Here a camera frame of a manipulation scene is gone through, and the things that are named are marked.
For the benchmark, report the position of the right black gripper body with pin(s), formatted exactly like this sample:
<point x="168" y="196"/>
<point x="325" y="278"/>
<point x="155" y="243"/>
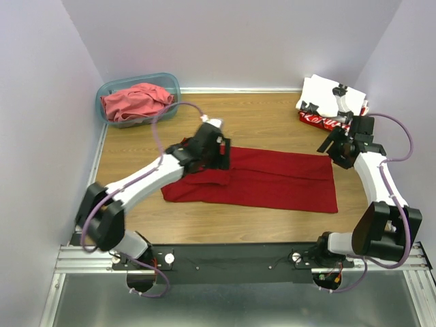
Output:
<point x="336" y="150"/>

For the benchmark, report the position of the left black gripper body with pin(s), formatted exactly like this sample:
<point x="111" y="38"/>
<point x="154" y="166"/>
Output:
<point x="214" y="158"/>

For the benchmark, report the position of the dark red t shirt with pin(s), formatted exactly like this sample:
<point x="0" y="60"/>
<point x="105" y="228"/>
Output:
<point x="262" y="178"/>

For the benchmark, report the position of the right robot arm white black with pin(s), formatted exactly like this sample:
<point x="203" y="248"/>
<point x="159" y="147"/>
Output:
<point x="385" y="233"/>

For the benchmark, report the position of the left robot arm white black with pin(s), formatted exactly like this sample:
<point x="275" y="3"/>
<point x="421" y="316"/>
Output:
<point x="102" y="212"/>

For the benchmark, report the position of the folded red printed t shirt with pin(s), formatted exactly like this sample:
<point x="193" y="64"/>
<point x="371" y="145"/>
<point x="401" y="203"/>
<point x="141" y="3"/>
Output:
<point x="322" y="122"/>

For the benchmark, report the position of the folded white printed t shirt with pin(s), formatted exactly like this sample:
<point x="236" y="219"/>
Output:
<point x="331" y="100"/>

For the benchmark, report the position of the teal plastic bin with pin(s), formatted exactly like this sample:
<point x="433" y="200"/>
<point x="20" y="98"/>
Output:
<point x="167" y="81"/>

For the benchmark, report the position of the pink t shirt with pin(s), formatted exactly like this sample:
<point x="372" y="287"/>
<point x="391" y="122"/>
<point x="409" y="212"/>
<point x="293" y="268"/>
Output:
<point x="140" y="101"/>

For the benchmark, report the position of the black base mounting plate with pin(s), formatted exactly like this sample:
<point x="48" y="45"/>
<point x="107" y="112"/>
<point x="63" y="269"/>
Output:
<point x="228" y="263"/>

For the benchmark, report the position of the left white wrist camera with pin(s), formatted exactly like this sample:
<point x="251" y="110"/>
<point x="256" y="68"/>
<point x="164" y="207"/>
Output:
<point x="218" y="123"/>

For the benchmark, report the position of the aluminium extrusion frame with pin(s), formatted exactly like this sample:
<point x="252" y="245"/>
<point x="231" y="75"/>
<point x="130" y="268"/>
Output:
<point x="86" y="290"/>

